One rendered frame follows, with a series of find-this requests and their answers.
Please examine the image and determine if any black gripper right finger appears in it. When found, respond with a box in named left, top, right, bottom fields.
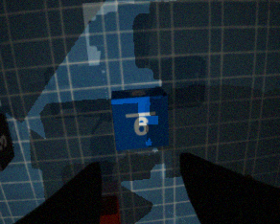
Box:
left=179, top=152, right=280, bottom=224

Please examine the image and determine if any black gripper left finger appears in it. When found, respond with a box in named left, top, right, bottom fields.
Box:
left=14, top=162, right=103, bottom=224

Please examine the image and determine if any red block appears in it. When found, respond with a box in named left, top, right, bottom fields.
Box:
left=100, top=196, right=122, bottom=224

